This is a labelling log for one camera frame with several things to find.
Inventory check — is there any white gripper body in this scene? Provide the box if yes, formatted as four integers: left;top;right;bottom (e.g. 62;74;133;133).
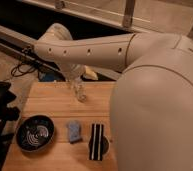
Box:
58;62;85;80

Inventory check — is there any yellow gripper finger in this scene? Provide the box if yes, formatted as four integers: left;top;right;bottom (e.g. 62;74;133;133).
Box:
84;69;98;80

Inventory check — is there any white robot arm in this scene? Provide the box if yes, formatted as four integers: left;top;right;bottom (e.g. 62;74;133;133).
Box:
34;23;193;171

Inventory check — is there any clear plastic bottle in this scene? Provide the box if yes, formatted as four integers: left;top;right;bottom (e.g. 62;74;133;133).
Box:
72;78;86;103

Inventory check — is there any blue object on floor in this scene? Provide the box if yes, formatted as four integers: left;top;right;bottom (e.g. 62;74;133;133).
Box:
40;73;58;82

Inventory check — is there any black white striped cloth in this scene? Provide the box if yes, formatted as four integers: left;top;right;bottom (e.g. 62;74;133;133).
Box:
89;124;104;161

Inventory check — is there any black patterned bowl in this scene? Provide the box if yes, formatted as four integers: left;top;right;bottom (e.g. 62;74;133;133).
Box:
16;115;55;152

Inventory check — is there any black equipment at left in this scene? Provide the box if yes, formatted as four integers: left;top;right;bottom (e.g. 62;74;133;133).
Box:
0;81;20;171

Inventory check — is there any black cable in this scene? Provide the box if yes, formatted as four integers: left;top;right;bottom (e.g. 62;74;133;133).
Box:
10;61;41;78

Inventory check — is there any metal rail frame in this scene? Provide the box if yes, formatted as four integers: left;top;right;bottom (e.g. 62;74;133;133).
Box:
0;21;63;73

